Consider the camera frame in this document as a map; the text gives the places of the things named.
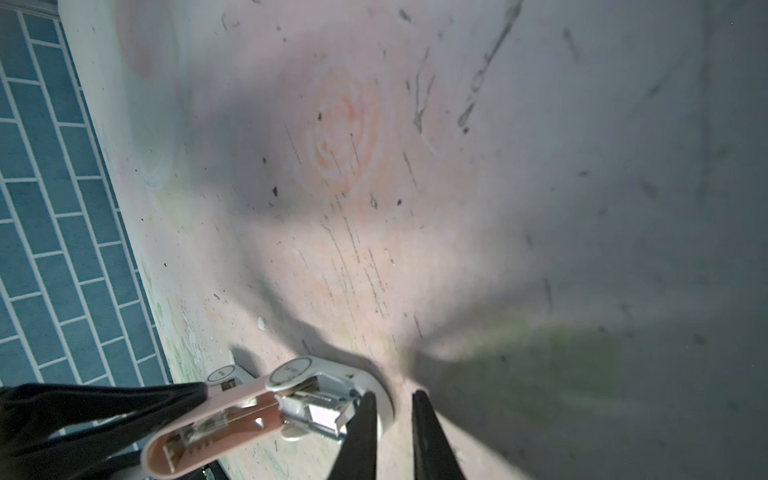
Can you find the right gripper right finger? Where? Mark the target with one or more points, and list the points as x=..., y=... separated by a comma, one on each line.
x=433, y=456

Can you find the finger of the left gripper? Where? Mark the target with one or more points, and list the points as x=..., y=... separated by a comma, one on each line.
x=63, y=431

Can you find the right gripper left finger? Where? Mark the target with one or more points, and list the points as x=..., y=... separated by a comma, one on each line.
x=358, y=454

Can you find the staple strip in tray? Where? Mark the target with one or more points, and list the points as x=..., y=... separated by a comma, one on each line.
x=329, y=419

